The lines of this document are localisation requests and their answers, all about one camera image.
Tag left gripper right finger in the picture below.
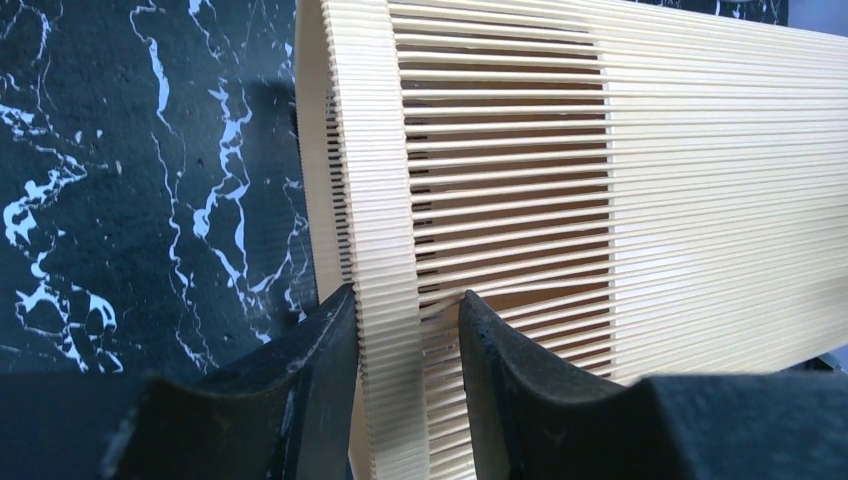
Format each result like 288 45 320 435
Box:
458 291 847 479

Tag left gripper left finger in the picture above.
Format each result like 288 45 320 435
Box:
1 284 358 479

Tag yellow mesh basket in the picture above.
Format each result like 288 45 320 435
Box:
295 1 847 479

